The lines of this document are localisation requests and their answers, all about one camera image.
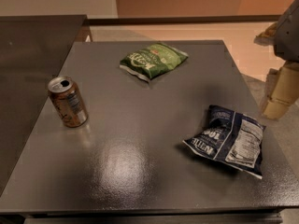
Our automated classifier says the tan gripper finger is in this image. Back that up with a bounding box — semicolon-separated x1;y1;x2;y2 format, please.
254;22;278;46
261;62;299;119

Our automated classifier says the blue chip bag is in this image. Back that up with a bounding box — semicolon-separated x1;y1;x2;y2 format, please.
183;105;265;179

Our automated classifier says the green jalapeno chip bag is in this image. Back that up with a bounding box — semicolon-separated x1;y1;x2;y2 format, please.
120;42;189;82

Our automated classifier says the orange soda can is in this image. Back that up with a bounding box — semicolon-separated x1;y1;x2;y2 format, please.
48;77;88;128

